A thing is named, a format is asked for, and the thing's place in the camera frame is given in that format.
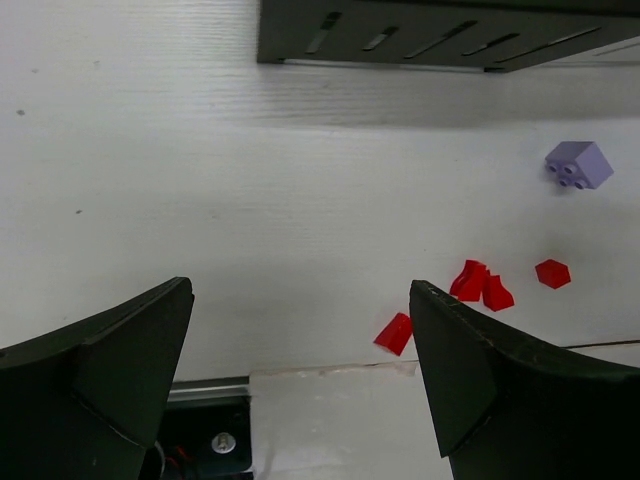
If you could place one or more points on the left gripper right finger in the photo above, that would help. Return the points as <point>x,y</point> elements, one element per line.
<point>507,405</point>

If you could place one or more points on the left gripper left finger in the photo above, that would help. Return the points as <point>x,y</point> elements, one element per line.
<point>86,401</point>

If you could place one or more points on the red lego brick front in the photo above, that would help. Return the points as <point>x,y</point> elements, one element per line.
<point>395,335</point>

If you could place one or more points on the small red lego piece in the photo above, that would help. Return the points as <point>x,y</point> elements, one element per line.
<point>553,274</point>

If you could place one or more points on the lilac lego brick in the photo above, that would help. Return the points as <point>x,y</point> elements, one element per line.
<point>578,164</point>

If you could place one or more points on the red sloped lego piece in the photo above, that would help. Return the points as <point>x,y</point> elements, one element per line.
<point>495,296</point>

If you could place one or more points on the black double bin container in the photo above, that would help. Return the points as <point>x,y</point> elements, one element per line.
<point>486,36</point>

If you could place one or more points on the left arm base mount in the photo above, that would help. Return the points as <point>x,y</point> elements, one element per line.
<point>205,432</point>

